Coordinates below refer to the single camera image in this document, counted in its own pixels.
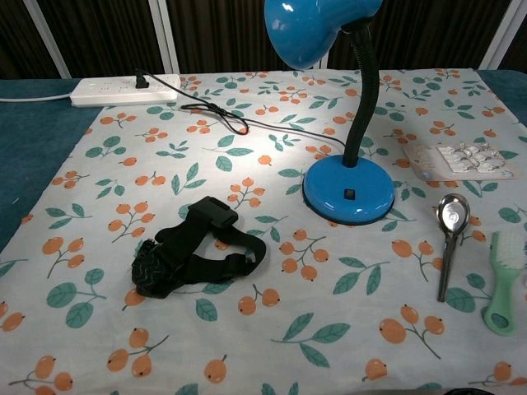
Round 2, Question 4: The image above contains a blue gooseneck desk lamp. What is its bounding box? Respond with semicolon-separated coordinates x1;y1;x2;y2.
263;0;396;226

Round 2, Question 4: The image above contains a floral orange berry tablecloth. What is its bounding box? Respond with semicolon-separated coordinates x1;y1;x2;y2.
0;67;527;395

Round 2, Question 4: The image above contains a blister pack of hooks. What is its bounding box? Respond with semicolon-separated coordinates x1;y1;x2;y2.
401;141;518;183

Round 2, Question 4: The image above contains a white power strip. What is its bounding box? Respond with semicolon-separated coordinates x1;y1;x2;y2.
69;74;182;108

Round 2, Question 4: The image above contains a metal spoon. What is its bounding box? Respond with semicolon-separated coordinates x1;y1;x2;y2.
435;193;471;303

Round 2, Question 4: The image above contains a green hair brush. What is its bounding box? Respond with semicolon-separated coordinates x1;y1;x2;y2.
482;230;527;337

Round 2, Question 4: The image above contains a black elastic strap band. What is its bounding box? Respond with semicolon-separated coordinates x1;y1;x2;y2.
130;196;268;300

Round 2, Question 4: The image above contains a black power cable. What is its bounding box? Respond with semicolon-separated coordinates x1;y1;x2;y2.
134;68;347;156

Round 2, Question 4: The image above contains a white power strip cable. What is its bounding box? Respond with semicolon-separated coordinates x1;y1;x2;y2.
0;91;73;103

